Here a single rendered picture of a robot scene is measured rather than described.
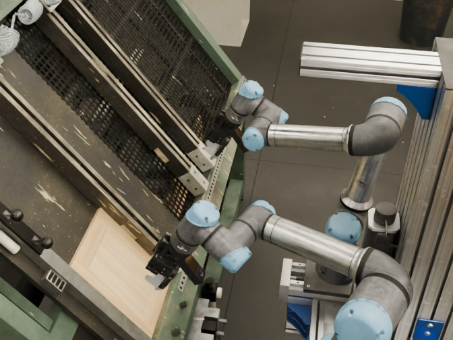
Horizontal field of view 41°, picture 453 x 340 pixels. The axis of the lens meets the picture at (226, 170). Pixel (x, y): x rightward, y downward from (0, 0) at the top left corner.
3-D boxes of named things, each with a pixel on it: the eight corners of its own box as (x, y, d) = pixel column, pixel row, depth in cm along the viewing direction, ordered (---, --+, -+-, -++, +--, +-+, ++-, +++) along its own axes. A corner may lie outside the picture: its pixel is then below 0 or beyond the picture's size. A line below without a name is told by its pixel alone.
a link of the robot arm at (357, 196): (325, 231, 220) (367, 110, 184) (336, 206, 231) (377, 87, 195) (357, 244, 217) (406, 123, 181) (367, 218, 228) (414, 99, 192)
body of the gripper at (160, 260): (151, 250, 170) (168, 225, 162) (178, 264, 171) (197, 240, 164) (143, 270, 164) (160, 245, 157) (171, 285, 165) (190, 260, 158)
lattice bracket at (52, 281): (55, 295, 191) (62, 292, 189) (39, 281, 188) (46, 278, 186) (61, 285, 194) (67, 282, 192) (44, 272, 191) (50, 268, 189)
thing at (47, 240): (34, 249, 187) (49, 252, 176) (25, 241, 185) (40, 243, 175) (42, 239, 189) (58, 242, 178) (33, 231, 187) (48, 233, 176)
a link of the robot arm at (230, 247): (265, 240, 154) (232, 211, 155) (240, 267, 147) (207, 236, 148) (253, 254, 160) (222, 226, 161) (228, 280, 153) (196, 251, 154)
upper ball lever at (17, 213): (5, 223, 182) (19, 225, 171) (-5, 215, 181) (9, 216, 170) (13, 214, 184) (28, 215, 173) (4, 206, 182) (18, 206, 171)
